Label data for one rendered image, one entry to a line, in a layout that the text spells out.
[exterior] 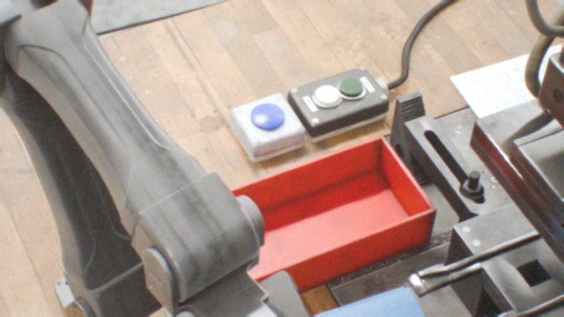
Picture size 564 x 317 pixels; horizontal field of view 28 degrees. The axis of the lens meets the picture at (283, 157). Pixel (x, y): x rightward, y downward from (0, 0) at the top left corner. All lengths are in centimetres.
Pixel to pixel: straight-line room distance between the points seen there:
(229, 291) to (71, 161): 21
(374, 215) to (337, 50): 27
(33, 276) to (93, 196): 27
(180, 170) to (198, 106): 57
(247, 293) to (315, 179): 46
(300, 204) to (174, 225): 50
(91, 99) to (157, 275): 14
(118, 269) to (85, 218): 6
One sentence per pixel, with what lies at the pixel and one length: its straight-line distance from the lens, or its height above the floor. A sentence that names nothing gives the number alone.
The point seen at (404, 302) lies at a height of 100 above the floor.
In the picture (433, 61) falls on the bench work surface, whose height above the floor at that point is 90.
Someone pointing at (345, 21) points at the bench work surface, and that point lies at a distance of 152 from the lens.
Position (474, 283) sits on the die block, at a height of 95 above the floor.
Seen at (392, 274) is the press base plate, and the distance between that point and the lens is 125.
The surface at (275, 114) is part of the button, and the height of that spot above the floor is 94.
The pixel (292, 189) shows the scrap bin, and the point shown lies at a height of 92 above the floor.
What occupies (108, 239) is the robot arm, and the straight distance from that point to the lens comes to 103.
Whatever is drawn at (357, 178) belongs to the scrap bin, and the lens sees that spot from 132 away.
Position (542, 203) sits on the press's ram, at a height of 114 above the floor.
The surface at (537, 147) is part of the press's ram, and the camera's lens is 101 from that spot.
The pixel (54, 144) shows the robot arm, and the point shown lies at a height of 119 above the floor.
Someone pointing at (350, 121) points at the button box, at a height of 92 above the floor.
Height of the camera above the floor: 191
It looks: 49 degrees down
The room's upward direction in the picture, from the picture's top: 3 degrees clockwise
